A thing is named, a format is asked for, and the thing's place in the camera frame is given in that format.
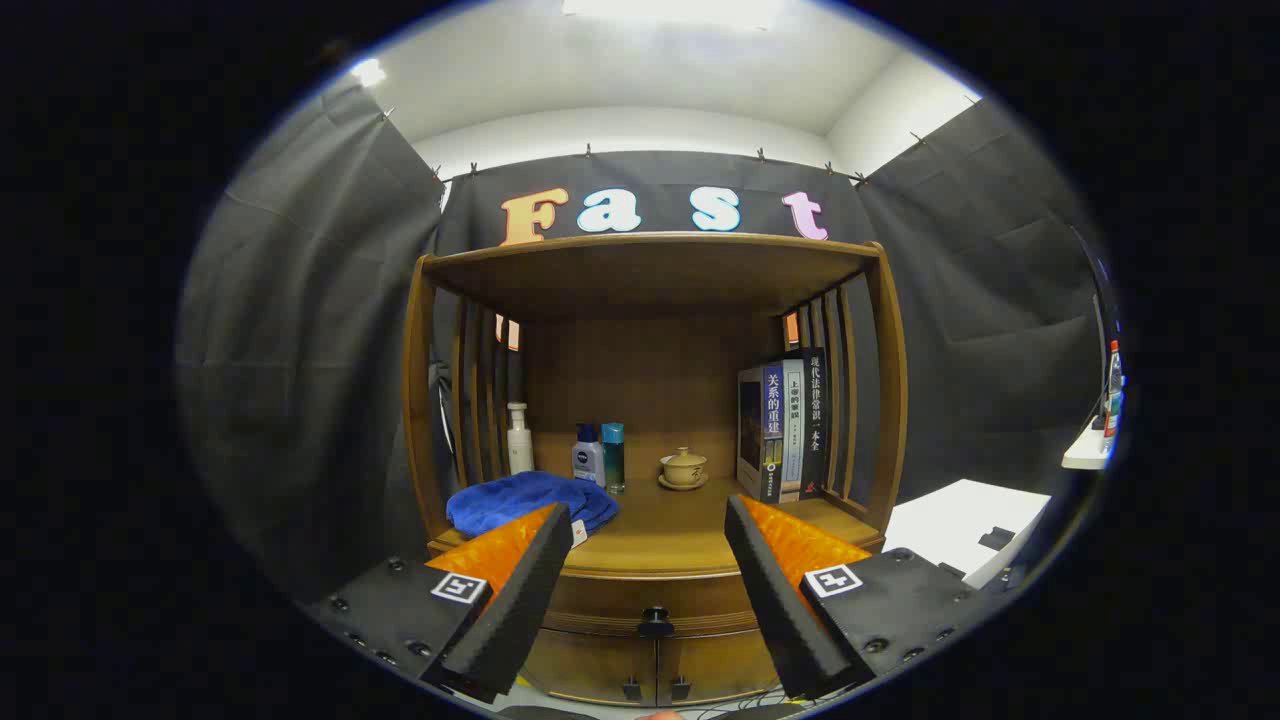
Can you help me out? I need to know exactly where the white wall shelf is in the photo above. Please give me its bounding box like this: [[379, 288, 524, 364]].
[[1062, 415, 1113, 471]]

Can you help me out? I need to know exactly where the blue folded towel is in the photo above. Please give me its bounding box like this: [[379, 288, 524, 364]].
[[446, 471, 621, 539]]

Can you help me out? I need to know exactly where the book with blue spine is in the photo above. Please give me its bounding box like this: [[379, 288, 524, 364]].
[[737, 362, 791, 504]]

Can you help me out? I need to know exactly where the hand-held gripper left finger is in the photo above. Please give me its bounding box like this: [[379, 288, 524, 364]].
[[300, 503, 574, 704]]

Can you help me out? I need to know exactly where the wooden cabinet door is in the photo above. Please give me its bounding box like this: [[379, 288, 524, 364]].
[[520, 630, 658, 706], [657, 630, 786, 701]]

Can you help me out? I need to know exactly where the large ceiling light panel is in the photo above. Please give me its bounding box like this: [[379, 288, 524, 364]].
[[560, 0, 786, 29]]

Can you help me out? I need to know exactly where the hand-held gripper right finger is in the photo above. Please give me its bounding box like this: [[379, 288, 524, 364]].
[[724, 494, 986, 701]]

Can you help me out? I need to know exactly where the wooden countertop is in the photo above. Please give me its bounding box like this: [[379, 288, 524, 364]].
[[430, 475, 886, 581]]

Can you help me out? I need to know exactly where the clear bottle with red cap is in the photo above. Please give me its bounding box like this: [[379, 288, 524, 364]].
[[1102, 340, 1125, 451]]

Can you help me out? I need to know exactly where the book with black spine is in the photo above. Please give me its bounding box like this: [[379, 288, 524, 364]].
[[800, 347, 831, 498]]

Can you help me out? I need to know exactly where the white bottle with blue cap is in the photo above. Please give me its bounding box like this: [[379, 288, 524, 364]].
[[572, 424, 605, 488]]

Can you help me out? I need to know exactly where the teal transparent bottle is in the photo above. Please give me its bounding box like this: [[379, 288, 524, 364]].
[[601, 422, 627, 494]]

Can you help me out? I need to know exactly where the beige lidded teacup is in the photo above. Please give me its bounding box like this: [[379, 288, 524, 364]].
[[660, 447, 707, 487]]

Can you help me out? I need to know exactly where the brown wooden cabinet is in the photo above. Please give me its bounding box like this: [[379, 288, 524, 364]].
[[402, 232, 909, 707]]

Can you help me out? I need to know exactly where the white pump bottle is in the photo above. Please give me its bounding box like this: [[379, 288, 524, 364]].
[[506, 402, 535, 476]]

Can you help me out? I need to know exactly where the book with pale spine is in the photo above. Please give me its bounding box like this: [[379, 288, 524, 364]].
[[778, 360, 807, 501]]

